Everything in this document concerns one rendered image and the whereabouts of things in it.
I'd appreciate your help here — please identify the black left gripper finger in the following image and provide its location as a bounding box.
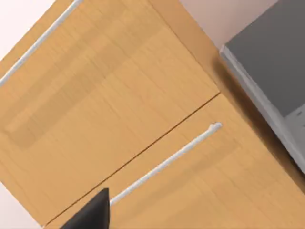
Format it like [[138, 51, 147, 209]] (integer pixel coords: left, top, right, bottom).
[[59, 187, 112, 229]]

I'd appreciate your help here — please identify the long metal handle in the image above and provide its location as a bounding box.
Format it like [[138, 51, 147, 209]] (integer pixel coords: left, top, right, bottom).
[[109, 122, 223, 207], [0, 0, 83, 88]]

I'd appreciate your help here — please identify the wooden cupboard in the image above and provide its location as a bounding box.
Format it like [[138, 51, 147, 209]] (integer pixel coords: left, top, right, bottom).
[[0, 0, 305, 229]]

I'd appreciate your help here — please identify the wooden drawer front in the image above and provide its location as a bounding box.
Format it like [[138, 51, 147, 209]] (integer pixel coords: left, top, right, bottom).
[[0, 0, 221, 227], [44, 93, 305, 229]]

